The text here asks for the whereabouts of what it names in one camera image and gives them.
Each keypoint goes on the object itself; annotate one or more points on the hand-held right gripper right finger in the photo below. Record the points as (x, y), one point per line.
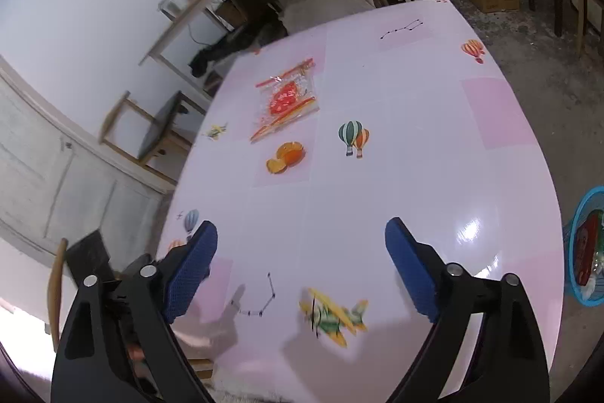
(410, 271)

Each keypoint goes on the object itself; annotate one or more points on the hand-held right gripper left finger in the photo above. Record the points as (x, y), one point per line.
(188, 275)

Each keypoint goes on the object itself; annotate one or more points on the blue plastic basket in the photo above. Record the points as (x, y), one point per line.
(573, 233)

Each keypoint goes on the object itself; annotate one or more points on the red cartoon plastic bag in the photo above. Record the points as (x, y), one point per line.
(587, 247)

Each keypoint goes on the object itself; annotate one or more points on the clear red snack packet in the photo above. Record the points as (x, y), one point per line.
(285, 98)

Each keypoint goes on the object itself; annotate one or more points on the light wooden chair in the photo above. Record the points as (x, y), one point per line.
(55, 289)

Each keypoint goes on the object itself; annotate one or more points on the white panelled door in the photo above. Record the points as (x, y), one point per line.
(56, 176)

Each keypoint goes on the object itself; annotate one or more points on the wooden chair with dark seat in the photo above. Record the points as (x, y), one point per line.
(155, 124)

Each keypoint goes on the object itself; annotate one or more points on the dark cloth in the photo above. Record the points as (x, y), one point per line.
(226, 46)

